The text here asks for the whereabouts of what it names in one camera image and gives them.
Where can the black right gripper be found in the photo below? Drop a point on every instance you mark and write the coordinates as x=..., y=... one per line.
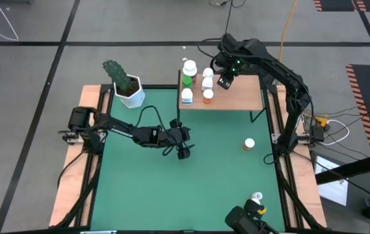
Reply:
x=231, y=66

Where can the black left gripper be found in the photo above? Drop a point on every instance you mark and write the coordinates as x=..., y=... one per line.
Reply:
x=178, y=136

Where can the large bottle wide white cap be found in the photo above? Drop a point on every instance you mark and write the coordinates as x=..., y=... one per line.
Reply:
x=189, y=68

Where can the green-capped bottle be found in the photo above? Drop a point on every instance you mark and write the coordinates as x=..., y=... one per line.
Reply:
x=187, y=81

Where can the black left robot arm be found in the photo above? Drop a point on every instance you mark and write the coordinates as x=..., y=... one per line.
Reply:
x=129, y=131

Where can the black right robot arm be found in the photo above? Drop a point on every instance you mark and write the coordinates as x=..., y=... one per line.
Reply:
x=277, y=68

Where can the wooden shelf with black legs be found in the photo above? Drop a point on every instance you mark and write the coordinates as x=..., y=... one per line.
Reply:
x=240, y=97

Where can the white hexagonal plant pot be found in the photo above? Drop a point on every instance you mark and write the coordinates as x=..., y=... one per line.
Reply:
x=136, y=99

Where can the green cactus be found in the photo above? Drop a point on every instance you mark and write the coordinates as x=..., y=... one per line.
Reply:
x=118, y=76

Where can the black object with yellow mark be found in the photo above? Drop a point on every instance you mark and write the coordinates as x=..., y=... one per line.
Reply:
x=240, y=222

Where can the yellow power strip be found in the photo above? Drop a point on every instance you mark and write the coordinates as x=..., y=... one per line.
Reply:
x=322, y=122

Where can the black power brick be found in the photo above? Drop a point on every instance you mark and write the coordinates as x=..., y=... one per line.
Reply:
x=317, y=133

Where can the wooden table side board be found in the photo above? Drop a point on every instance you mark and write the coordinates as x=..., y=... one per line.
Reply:
x=308, y=201
x=69, y=195

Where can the monitor with white screen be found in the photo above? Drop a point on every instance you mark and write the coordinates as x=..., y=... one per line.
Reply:
x=332, y=188

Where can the black overhead beam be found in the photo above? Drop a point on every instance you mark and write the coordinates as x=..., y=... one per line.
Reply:
x=350, y=169

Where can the black aluminium table frame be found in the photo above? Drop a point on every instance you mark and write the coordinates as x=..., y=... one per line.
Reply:
x=158, y=86

